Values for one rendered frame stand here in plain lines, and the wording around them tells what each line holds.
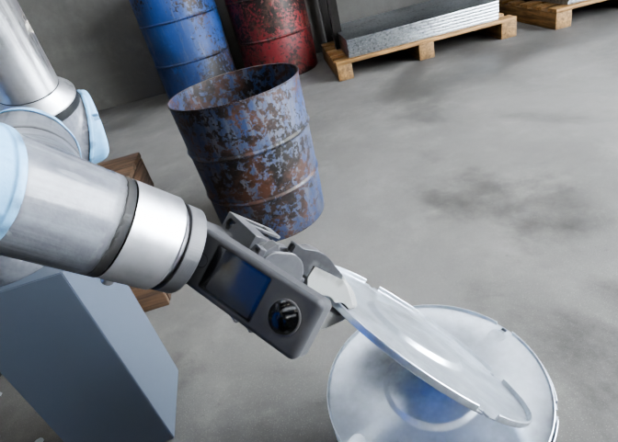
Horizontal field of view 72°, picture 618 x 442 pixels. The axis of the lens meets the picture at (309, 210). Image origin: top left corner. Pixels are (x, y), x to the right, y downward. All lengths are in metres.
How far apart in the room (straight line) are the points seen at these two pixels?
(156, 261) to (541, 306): 0.92
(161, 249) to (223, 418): 0.73
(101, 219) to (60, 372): 0.62
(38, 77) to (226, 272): 0.46
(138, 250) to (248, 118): 0.94
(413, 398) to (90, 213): 0.47
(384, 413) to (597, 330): 0.58
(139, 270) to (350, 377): 0.42
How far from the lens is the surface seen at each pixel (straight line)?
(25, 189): 0.29
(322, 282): 0.41
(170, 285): 0.34
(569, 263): 1.22
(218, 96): 1.61
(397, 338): 0.48
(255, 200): 1.33
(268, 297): 0.31
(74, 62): 4.31
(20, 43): 0.69
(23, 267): 0.80
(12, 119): 0.40
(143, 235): 0.31
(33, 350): 0.87
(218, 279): 0.33
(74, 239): 0.30
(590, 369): 1.01
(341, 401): 0.65
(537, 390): 0.66
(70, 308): 0.80
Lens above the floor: 0.77
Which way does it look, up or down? 30 degrees down
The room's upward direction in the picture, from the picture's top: 15 degrees counter-clockwise
